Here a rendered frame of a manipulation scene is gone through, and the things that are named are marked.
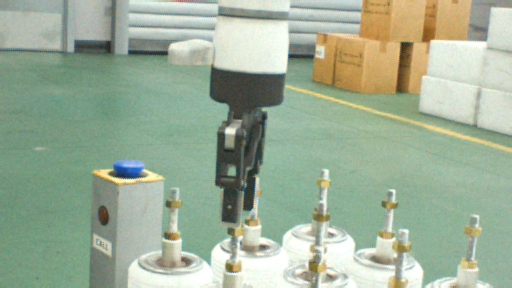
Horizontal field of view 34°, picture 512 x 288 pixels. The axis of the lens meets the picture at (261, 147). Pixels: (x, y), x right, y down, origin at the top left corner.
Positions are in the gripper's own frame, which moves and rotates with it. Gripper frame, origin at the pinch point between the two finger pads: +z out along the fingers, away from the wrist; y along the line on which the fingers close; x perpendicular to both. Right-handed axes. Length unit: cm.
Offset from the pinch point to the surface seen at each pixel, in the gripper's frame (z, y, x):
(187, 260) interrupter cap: 9.6, 8.2, 7.0
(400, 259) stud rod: 3.6, 0.4, -16.9
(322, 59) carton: 19, 430, 36
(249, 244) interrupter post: 8.9, 15.0, 1.0
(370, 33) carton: 0, 414, 7
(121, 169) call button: 2.5, 19.4, 19.4
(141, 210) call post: 7.6, 19.2, 16.3
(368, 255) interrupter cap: 9.3, 18.2, -13.4
